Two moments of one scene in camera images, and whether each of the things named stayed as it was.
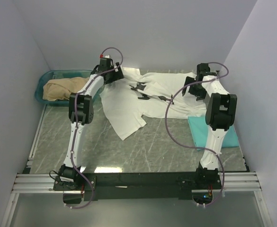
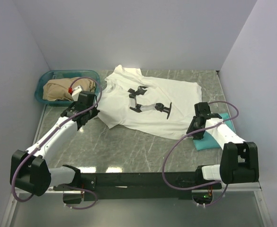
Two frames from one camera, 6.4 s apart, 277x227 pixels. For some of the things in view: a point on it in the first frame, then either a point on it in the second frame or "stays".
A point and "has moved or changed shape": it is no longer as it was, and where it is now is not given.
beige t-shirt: [60, 89] stays
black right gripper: [201, 94] to [191, 127]
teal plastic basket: [49, 74] stays
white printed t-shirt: [136, 95] has moved or changed shape
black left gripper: [118, 75] to [95, 111]
